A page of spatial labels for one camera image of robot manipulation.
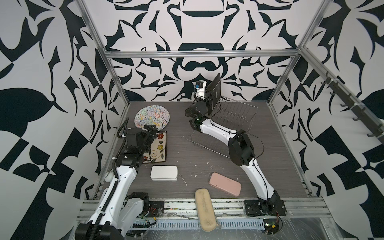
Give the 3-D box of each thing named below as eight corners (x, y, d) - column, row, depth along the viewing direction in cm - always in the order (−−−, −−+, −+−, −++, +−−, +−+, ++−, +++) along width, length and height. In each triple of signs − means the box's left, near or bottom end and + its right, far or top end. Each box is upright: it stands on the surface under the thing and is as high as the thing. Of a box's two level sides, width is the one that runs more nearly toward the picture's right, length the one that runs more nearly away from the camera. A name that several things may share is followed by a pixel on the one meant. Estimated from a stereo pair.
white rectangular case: (151, 181, 84) (149, 178, 80) (153, 168, 89) (151, 165, 85) (177, 181, 84) (176, 178, 81) (178, 168, 89) (177, 165, 85)
